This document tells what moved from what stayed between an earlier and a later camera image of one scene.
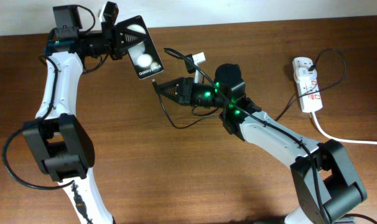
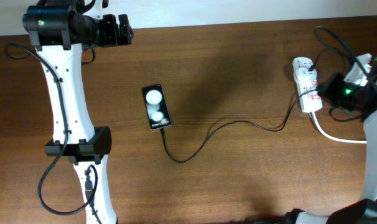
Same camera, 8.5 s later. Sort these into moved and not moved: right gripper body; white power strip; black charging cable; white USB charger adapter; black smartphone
Moved: right gripper body; black charging cable; black smartphone
Not moved: white power strip; white USB charger adapter
